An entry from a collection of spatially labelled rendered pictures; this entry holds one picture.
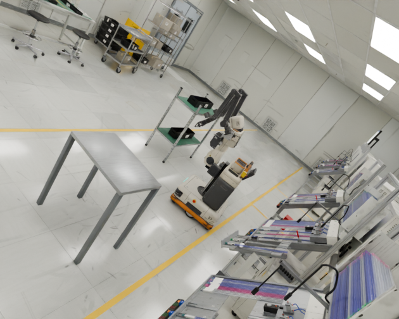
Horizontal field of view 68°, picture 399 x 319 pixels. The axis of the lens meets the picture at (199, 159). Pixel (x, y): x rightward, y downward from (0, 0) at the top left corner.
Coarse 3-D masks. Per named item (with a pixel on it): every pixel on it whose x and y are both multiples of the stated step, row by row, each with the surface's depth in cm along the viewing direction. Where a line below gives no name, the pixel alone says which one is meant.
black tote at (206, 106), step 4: (192, 96) 448; (196, 96) 467; (188, 100) 451; (192, 100) 449; (196, 100) 445; (200, 100) 487; (204, 100) 498; (208, 100) 498; (192, 104) 449; (196, 104) 447; (204, 104) 467; (208, 104) 480; (212, 104) 492; (208, 108) 491
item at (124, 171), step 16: (80, 144) 227; (96, 144) 237; (112, 144) 251; (64, 160) 244; (96, 160) 220; (112, 160) 232; (128, 160) 246; (112, 176) 216; (128, 176) 227; (144, 176) 241; (48, 192) 258; (80, 192) 293; (128, 192) 213; (112, 208) 213; (144, 208) 252; (96, 224) 221; (128, 224) 261; (80, 256) 232
